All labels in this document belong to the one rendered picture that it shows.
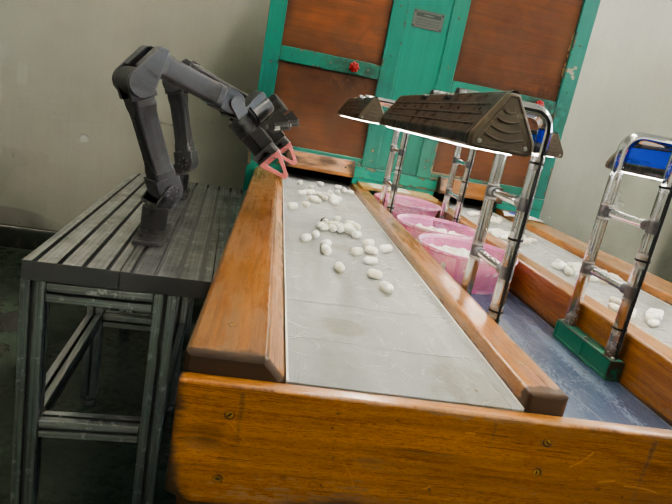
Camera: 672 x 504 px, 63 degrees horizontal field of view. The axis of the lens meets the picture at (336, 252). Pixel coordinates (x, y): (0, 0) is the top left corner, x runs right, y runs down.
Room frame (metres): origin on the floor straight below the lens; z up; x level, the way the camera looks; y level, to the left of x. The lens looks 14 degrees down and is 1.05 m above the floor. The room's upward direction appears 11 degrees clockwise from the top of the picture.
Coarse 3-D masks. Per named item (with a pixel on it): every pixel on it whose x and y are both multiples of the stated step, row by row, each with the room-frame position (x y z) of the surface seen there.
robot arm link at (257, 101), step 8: (248, 96) 1.50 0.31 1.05; (256, 96) 1.49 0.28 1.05; (264, 96) 1.51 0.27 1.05; (232, 104) 1.41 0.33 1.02; (240, 104) 1.43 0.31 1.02; (248, 104) 1.47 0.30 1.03; (256, 104) 1.49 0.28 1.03; (264, 104) 1.50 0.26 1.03; (272, 104) 1.52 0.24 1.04; (224, 112) 1.48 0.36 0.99; (240, 112) 1.43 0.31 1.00; (256, 112) 1.48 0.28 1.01; (264, 112) 1.50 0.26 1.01
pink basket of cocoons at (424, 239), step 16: (432, 240) 1.53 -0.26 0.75; (448, 240) 1.55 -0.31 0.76; (464, 240) 1.56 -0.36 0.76; (432, 256) 1.36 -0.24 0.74; (448, 256) 1.32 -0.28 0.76; (496, 256) 1.50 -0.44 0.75; (448, 272) 1.34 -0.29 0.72; (464, 272) 1.32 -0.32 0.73; (480, 272) 1.31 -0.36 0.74; (496, 272) 1.33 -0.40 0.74; (480, 288) 1.33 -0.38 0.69
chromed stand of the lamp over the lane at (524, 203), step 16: (448, 96) 0.88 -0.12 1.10; (528, 112) 0.91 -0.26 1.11; (544, 112) 0.91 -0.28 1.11; (544, 128) 0.91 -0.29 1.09; (544, 144) 0.91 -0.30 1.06; (496, 160) 1.06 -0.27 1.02; (544, 160) 0.91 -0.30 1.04; (496, 176) 1.06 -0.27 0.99; (528, 176) 0.91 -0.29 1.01; (496, 192) 1.03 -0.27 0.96; (528, 192) 0.91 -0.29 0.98; (528, 208) 0.90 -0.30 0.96; (480, 224) 1.06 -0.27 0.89; (512, 224) 0.92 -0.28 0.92; (480, 240) 1.06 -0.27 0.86; (512, 240) 0.91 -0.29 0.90; (480, 256) 1.03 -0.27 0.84; (512, 256) 0.91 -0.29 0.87; (512, 272) 0.91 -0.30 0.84; (464, 288) 1.06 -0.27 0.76; (496, 288) 0.92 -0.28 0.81; (496, 304) 0.91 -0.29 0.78; (496, 320) 0.91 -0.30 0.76
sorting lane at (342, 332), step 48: (288, 192) 1.96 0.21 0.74; (288, 240) 1.25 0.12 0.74; (336, 240) 1.35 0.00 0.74; (384, 240) 1.46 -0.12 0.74; (288, 288) 0.91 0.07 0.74; (336, 288) 0.96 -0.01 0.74; (288, 336) 0.71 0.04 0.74; (336, 336) 0.74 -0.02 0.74; (384, 336) 0.78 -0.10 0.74; (432, 336) 0.81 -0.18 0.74; (336, 384) 0.60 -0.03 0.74; (384, 384) 0.62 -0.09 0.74; (432, 384) 0.65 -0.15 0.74; (480, 384) 0.67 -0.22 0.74
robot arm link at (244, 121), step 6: (246, 114) 1.48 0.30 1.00; (252, 114) 1.48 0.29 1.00; (234, 120) 1.45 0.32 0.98; (240, 120) 1.45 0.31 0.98; (246, 120) 1.46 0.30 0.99; (252, 120) 1.50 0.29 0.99; (234, 126) 1.46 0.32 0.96; (240, 126) 1.45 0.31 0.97; (246, 126) 1.46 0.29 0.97; (252, 126) 1.47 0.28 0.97; (234, 132) 1.47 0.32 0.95; (240, 132) 1.46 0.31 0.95; (246, 132) 1.46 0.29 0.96; (240, 138) 1.47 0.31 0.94
